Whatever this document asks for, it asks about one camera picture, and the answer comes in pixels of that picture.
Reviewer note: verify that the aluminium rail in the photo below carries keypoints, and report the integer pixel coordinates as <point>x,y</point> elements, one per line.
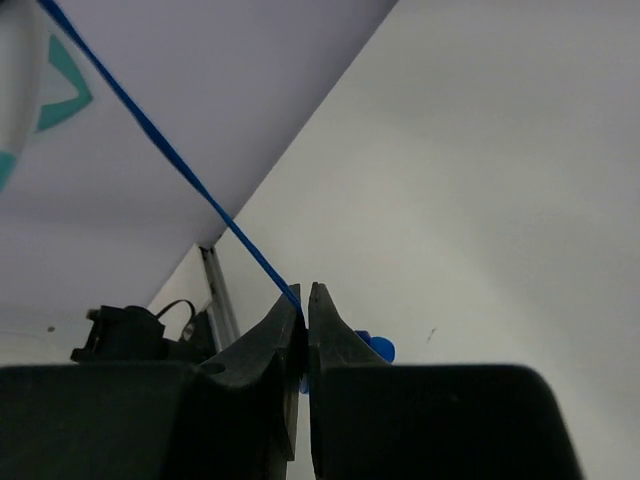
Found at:
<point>220,311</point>

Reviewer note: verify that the teal cat-ear headphones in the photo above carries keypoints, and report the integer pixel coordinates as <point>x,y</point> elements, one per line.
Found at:
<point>43,83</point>

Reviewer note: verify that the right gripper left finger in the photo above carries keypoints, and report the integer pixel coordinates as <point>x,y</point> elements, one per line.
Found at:
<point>233,416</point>

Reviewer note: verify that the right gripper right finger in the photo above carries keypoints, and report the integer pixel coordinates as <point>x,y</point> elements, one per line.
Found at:
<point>374,420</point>

